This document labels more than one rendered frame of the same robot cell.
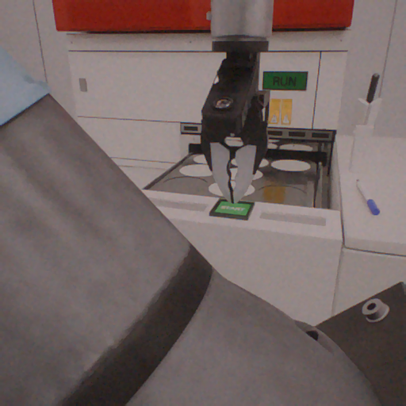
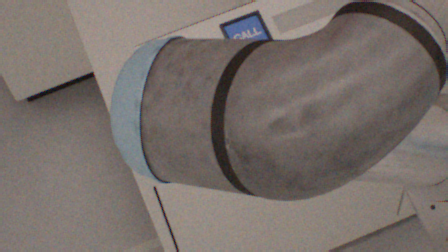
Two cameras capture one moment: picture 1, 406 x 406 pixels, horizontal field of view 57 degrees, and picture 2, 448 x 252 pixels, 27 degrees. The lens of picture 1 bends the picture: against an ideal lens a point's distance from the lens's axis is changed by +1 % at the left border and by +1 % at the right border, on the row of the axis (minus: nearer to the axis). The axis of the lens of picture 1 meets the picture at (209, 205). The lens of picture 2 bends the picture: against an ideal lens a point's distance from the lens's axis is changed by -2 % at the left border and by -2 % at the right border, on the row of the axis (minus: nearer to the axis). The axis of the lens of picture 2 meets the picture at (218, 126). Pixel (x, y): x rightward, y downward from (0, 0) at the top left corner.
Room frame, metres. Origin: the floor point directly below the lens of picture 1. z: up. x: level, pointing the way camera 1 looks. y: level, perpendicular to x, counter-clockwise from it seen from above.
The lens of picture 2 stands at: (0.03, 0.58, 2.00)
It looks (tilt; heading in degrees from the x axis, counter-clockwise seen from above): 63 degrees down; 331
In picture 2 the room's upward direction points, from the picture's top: 10 degrees counter-clockwise
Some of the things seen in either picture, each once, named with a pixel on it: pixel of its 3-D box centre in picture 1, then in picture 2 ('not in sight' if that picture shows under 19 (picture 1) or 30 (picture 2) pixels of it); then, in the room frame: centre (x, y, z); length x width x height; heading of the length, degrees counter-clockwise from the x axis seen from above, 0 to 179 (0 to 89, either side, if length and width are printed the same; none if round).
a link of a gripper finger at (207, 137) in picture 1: (218, 139); not in sight; (0.49, -0.01, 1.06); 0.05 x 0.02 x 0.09; 74
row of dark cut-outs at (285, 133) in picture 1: (252, 132); not in sight; (1.07, -0.13, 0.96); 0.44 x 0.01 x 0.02; 74
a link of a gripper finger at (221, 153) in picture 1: (226, 168); not in sight; (0.51, -0.02, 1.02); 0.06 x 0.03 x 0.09; 164
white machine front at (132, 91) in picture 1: (195, 107); not in sight; (1.12, 0.04, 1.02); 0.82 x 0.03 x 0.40; 74
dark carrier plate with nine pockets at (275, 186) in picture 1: (241, 174); not in sight; (0.86, -0.08, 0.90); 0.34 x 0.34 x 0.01; 74
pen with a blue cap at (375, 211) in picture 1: (365, 194); not in sight; (0.53, -0.24, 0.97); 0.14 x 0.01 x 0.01; 169
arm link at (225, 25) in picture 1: (238, 23); not in sight; (0.50, -0.04, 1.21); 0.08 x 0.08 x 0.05
